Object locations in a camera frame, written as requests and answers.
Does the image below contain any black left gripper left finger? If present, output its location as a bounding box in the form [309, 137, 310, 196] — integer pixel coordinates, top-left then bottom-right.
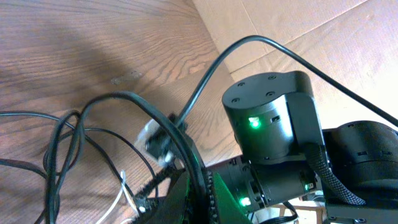
[139, 172, 195, 224]

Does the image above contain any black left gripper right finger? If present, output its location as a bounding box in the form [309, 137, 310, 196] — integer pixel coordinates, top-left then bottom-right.
[208, 171, 250, 224]

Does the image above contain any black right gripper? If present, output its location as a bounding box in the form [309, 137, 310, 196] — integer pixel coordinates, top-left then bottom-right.
[134, 156, 317, 213]

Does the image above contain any white USB cable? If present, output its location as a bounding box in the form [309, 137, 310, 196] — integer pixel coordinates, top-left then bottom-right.
[95, 169, 147, 224]

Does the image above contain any thin black USB cable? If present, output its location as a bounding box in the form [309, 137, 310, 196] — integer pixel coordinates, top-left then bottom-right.
[0, 110, 159, 224]

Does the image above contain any cardboard side panel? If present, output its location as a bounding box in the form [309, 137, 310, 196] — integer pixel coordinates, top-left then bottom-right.
[193, 0, 397, 128]

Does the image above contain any black right camera cable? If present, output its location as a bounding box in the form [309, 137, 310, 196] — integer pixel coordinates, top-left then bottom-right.
[135, 34, 398, 167]

